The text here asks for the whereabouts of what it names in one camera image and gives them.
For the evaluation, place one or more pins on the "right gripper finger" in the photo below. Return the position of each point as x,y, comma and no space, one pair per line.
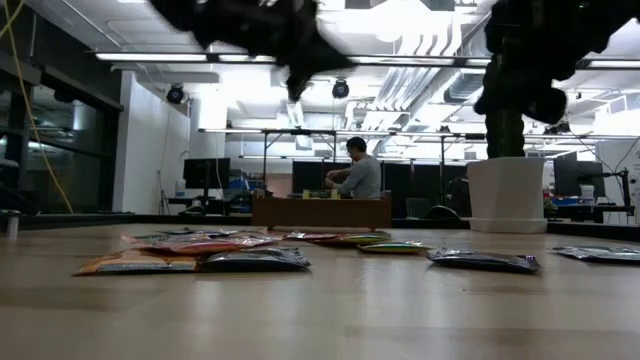
545,105

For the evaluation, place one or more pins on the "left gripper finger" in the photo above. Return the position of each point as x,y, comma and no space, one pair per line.
305,70

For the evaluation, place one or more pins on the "dark blue blackcurrant tea packet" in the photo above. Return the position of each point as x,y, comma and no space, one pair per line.
480,261
600,255
200,232
255,260

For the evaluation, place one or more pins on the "wooden tea box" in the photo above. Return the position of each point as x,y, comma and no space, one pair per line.
320,215

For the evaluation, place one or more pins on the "orange tea packet barcode side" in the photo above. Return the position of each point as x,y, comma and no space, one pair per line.
135,262

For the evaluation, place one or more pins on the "black ceiling spotlight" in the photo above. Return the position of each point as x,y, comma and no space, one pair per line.
340,89
175,95

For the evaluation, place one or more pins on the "long ceiling light strip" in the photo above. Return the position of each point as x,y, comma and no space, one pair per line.
240,58
400,60
615,64
150,57
477,62

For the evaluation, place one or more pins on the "green cactus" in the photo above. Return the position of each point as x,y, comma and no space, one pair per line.
505,140

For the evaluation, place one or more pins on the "black computer monitor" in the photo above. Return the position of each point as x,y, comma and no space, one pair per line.
310,175
570,175
206,172

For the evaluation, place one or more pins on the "white plant pot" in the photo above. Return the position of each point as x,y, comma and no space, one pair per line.
505,195

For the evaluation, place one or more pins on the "blue box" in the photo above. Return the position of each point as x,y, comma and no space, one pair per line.
565,202

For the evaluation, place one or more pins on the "white plastic container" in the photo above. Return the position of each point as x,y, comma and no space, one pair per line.
588,195

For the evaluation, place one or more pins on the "person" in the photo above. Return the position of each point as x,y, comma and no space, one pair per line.
365,177

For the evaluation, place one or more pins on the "black office chair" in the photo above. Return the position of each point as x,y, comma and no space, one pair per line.
445,211

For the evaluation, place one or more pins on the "grey office chair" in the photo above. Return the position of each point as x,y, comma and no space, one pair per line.
417,207

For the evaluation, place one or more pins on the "white bottle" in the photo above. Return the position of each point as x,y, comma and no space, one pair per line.
180,187

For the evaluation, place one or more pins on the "silver ventilation duct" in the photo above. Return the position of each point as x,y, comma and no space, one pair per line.
415,75

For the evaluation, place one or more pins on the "black aluminium table frame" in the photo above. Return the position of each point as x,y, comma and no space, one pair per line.
150,219

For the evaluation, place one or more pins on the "small silver post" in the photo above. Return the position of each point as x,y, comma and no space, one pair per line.
12,225

